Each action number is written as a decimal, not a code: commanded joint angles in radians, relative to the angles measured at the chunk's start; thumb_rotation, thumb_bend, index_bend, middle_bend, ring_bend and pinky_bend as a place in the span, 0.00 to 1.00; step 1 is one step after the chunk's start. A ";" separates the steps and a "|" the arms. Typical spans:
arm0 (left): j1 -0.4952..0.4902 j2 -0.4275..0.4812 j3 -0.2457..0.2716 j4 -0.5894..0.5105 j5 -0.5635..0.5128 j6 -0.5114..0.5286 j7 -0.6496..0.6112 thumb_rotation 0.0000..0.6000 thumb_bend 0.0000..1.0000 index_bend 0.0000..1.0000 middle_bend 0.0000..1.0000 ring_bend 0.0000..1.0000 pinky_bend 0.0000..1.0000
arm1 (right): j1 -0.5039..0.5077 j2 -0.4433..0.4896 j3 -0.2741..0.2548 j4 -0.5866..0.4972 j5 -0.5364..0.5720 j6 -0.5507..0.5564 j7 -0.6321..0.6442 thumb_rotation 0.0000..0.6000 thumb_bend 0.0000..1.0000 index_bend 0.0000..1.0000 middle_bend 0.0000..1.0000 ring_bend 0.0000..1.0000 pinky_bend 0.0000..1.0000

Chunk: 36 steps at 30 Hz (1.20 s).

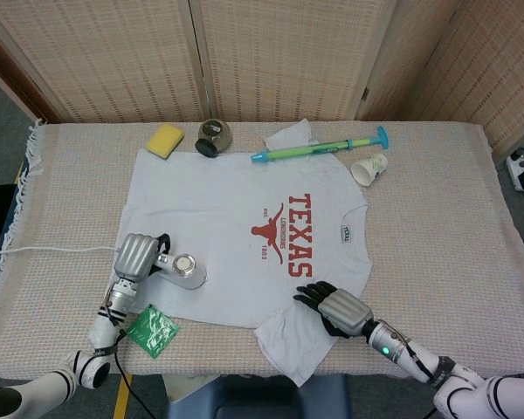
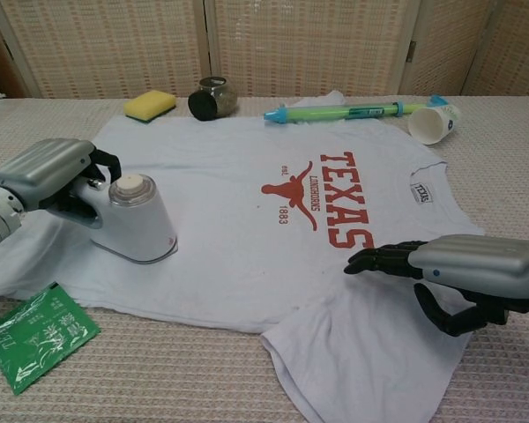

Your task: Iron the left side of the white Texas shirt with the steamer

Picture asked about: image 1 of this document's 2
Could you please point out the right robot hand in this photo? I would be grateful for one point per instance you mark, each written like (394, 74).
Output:
(342, 312)

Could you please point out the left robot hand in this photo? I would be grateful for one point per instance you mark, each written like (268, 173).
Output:
(135, 257)

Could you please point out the white handheld steam iron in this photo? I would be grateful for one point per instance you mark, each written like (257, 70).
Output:
(188, 277)

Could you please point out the white Texas print T-shirt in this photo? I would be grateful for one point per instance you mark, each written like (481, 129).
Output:
(201, 209)

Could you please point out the green tea packet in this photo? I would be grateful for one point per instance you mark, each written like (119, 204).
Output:
(153, 329)

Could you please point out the beige woven tablecloth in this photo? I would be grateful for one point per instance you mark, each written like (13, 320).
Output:
(428, 240)

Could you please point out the yellow sponge green base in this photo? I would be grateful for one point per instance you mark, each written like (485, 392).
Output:
(163, 139)

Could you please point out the white paper cup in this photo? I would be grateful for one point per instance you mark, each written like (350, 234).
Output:
(367, 170)

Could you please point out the glass jar black lid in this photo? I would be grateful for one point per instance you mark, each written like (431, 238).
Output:
(216, 133)

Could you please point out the green blue water pump toy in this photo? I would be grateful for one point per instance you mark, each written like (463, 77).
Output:
(314, 149)

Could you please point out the white power strip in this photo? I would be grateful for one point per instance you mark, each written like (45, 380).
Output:
(521, 172)

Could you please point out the woven folding screen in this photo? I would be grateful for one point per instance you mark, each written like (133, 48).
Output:
(279, 57)

